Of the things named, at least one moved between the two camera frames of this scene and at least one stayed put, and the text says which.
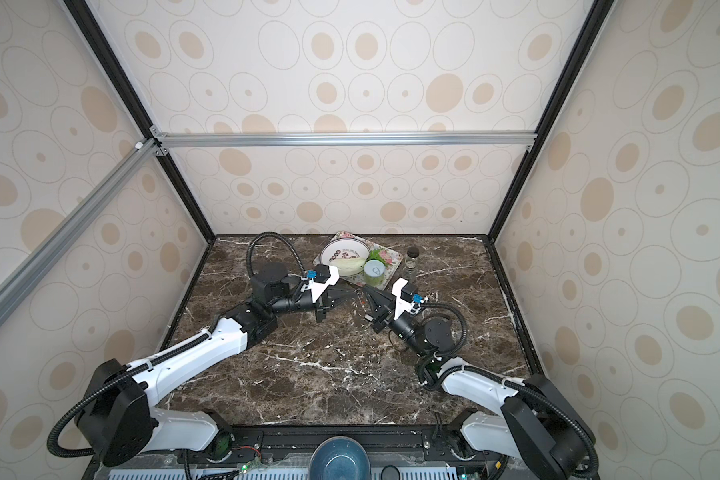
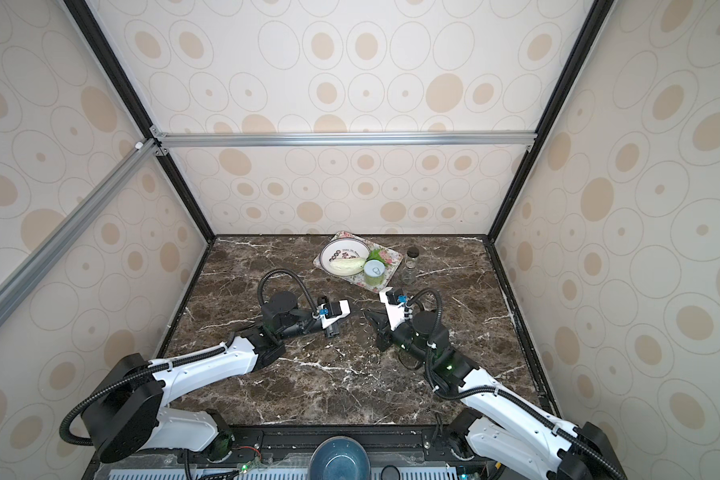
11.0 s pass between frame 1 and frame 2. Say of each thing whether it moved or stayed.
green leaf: stayed
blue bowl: stayed
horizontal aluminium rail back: stayed
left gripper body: moved
